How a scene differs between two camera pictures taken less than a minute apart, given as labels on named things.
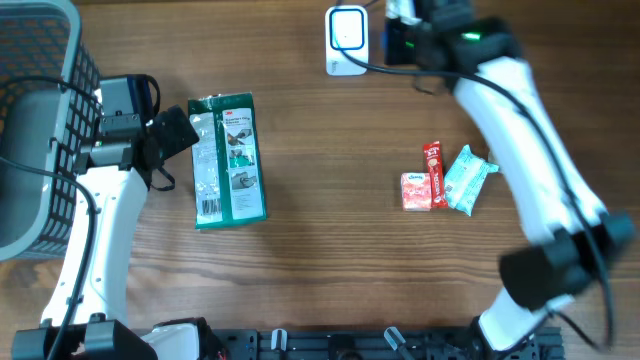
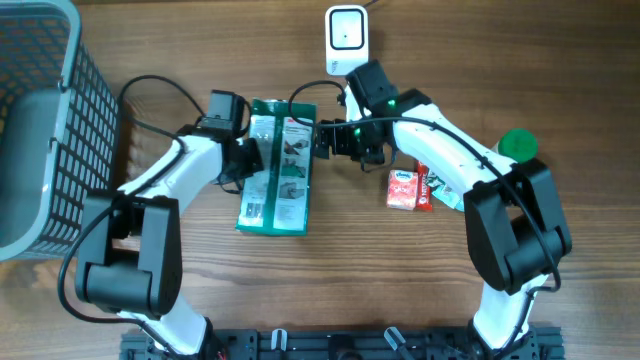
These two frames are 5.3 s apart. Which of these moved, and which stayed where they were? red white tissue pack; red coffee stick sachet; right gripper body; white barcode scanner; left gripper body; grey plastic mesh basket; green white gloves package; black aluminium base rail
Moved: right gripper body; green white gloves package; red coffee stick sachet; red white tissue pack; left gripper body
Stayed: black aluminium base rail; grey plastic mesh basket; white barcode scanner
